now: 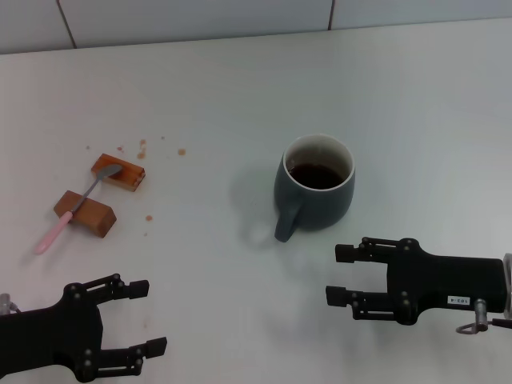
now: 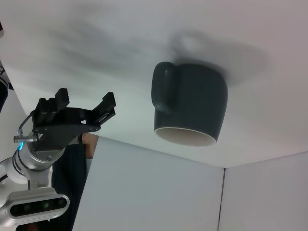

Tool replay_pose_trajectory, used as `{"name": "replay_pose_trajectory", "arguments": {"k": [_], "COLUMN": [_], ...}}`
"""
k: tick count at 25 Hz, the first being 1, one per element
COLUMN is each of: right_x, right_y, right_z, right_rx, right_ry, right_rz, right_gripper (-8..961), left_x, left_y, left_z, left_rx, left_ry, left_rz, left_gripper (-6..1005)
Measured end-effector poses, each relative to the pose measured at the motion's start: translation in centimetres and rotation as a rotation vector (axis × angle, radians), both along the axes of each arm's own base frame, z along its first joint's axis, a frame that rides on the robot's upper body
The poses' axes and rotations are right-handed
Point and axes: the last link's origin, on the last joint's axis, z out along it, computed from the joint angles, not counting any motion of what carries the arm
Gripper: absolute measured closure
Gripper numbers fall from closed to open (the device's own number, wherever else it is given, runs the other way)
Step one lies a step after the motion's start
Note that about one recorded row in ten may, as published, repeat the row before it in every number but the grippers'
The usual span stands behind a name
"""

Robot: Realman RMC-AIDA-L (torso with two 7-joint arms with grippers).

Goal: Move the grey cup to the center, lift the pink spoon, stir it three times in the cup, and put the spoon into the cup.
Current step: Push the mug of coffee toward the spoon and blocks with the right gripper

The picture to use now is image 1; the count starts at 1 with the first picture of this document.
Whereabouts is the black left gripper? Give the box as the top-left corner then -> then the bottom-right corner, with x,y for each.
0,274 -> 168,383

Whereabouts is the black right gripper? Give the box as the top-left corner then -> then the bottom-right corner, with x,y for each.
325,236 -> 506,326

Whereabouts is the grey ceramic mug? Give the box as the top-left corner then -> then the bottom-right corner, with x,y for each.
273,133 -> 356,243

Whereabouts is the pink handled metal spoon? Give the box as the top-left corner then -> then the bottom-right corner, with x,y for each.
34,163 -> 123,256

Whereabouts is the dark coffee liquid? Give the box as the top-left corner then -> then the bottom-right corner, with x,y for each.
287,161 -> 346,191

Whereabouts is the dark brown wooden block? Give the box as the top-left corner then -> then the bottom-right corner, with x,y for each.
54,190 -> 118,239

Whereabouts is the left gripper cable with plug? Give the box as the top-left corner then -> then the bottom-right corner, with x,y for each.
0,294 -> 22,316

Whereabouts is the gripper cable with plug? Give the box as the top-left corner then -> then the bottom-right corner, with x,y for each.
455,298 -> 512,335
0,294 -> 22,316

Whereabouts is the right gripper cable with plug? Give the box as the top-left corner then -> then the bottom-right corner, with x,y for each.
455,298 -> 512,335

